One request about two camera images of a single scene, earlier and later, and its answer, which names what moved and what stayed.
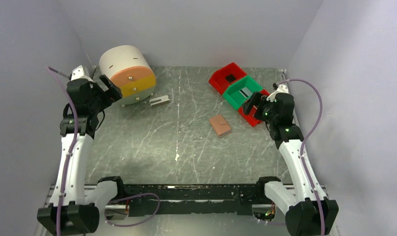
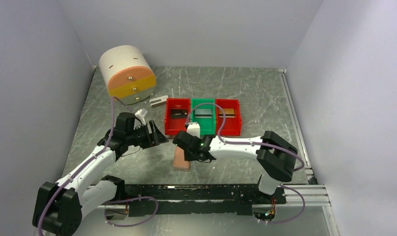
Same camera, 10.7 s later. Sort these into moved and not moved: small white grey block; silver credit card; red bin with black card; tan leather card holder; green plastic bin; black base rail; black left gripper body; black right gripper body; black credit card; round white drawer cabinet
Moved: green plastic bin; tan leather card holder; black credit card; silver credit card; black right gripper body; red bin with black card; black left gripper body
Not moved: black base rail; small white grey block; round white drawer cabinet
